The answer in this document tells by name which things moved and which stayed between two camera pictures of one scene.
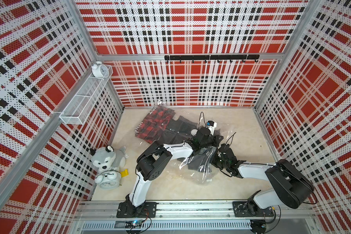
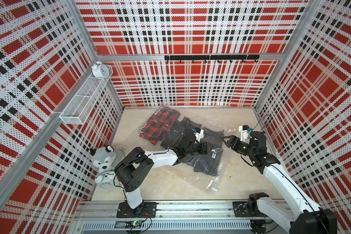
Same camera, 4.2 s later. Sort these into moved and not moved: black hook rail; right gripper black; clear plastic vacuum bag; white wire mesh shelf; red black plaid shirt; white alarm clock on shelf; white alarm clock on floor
Moved: red black plaid shirt; right gripper black; clear plastic vacuum bag
Not moved: white wire mesh shelf; black hook rail; white alarm clock on shelf; white alarm clock on floor
